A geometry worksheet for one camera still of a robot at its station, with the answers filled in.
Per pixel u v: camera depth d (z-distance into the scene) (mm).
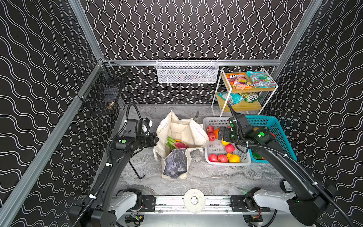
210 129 998
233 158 853
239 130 539
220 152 926
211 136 929
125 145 502
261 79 842
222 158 856
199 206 737
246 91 861
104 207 441
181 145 858
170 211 734
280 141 920
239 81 837
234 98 1002
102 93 925
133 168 872
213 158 856
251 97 1004
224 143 655
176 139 986
